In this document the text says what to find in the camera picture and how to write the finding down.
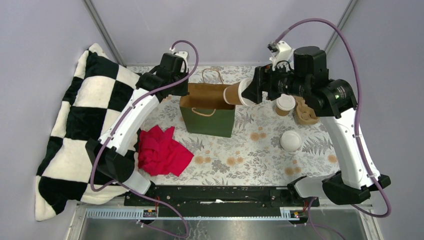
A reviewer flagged white plastic cup lid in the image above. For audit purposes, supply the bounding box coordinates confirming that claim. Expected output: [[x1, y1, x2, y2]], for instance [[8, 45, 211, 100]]
[[276, 94, 296, 112]]

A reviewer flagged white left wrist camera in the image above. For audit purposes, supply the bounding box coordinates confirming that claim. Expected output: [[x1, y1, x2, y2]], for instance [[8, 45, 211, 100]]
[[169, 47, 190, 73]]

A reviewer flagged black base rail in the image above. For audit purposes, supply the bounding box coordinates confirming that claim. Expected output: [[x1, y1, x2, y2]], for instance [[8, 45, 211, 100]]
[[123, 185, 320, 221]]

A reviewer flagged red cloth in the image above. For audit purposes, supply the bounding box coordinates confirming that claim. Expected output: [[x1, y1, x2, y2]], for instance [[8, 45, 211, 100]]
[[138, 125, 194, 177]]

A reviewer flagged brown paper cup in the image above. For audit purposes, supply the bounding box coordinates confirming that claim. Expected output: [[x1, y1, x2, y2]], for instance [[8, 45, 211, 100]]
[[223, 82, 242, 105], [275, 106, 291, 117]]

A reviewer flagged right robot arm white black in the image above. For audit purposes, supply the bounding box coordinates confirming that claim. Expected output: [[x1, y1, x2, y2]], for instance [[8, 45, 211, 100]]
[[241, 44, 391, 206]]

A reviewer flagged green paper bag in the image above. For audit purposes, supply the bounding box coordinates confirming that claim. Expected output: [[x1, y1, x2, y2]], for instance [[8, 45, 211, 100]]
[[179, 70, 236, 138]]

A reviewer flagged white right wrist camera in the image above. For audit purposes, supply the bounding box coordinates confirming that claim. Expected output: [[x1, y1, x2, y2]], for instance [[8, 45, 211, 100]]
[[267, 40, 294, 71]]

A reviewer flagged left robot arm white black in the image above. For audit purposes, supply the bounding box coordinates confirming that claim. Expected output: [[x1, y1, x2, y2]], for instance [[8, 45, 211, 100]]
[[85, 49, 194, 206]]

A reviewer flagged floral table mat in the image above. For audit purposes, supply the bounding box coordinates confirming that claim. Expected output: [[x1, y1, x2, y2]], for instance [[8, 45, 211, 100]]
[[127, 64, 345, 188]]

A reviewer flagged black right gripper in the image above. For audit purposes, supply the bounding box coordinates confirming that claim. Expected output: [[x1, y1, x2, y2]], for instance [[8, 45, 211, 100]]
[[241, 59, 309, 104]]

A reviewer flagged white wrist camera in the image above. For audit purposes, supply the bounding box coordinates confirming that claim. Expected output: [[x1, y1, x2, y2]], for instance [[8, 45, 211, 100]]
[[169, 47, 190, 73], [267, 40, 294, 71]]

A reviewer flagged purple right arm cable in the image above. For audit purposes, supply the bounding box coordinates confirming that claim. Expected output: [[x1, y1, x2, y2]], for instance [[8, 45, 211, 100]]
[[273, 18, 392, 240]]

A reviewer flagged stack of white lids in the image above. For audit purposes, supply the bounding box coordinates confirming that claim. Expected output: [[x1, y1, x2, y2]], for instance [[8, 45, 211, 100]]
[[280, 130, 302, 152]]

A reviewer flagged black white checkered pillow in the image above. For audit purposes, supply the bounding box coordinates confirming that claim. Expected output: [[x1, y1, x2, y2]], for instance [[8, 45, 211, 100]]
[[34, 43, 139, 221]]

